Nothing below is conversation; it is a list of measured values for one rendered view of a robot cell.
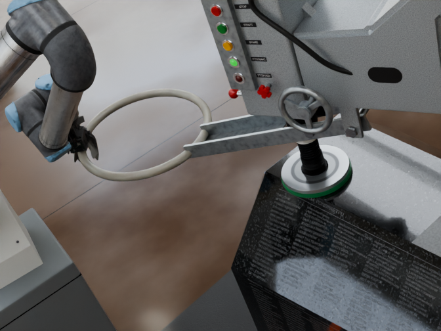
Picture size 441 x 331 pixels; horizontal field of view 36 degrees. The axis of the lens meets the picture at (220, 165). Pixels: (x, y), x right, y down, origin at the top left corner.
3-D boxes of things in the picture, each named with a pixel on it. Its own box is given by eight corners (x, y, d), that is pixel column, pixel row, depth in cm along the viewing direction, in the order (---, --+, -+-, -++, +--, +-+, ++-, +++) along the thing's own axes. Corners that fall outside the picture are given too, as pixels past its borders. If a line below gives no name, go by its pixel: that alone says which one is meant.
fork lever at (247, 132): (390, 95, 191) (382, 81, 189) (366, 138, 180) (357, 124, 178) (213, 129, 239) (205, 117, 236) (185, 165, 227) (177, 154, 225)
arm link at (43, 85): (27, 82, 226) (51, 66, 230) (42, 111, 234) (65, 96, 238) (41, 90, 220) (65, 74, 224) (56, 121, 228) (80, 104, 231)
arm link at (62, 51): (113, 53, 170) (74, 152, 229) (81, 16, 171) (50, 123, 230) (77, 76, 165) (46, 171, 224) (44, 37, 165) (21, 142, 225)
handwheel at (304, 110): (350, 115, 181) (338, 67, 172) (335, 139, 175) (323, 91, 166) (298, 111, 189) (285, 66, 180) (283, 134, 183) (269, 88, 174)
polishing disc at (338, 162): (302, 203, 202) (301, 201, 202) (270, 169, 219) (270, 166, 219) (363, 171, 205) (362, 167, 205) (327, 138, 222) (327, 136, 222)
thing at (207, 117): (237, 102, 246) (235, 96, 244) (166, 196, 217) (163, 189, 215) (128, 86, 270) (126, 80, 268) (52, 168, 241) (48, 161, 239)
